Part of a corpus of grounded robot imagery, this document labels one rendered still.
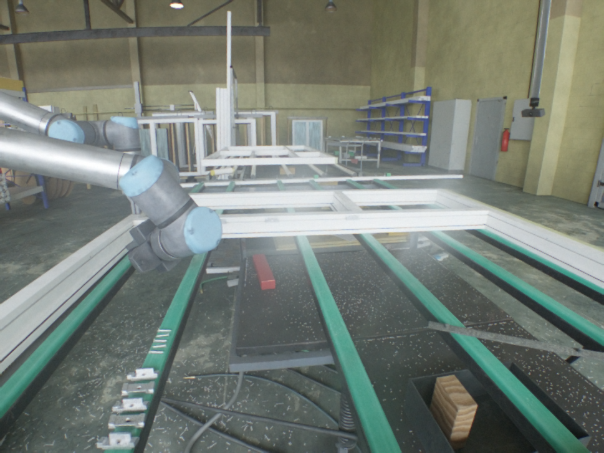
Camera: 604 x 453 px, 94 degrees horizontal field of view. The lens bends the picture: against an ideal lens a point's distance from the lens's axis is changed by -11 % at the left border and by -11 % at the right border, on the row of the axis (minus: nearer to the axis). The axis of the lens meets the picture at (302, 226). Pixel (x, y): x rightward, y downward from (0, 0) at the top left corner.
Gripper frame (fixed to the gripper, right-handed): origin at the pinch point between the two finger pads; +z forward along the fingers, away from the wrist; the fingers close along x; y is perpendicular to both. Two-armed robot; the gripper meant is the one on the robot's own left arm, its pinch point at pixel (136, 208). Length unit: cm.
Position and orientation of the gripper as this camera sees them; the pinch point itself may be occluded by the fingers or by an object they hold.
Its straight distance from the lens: 132.6
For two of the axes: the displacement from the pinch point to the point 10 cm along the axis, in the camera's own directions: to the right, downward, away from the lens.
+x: -9.9, 0.3, -1.0
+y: -1.1, -3.0, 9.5
